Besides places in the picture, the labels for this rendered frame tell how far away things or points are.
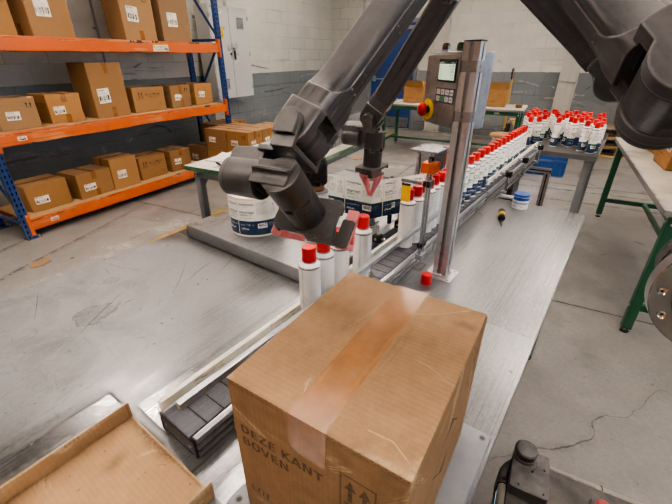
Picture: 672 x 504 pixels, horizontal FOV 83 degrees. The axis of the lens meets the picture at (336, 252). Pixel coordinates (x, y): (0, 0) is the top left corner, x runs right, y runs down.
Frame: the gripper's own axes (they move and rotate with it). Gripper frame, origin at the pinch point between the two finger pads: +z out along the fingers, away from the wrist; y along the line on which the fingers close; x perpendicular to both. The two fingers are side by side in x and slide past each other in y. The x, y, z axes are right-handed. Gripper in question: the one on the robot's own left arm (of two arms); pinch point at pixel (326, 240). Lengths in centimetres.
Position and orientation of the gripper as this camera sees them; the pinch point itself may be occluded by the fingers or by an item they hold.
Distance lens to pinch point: 66.6
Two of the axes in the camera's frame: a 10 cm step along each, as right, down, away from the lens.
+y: -8.9, -1.9, 4.1
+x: -3.4, 8.8, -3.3
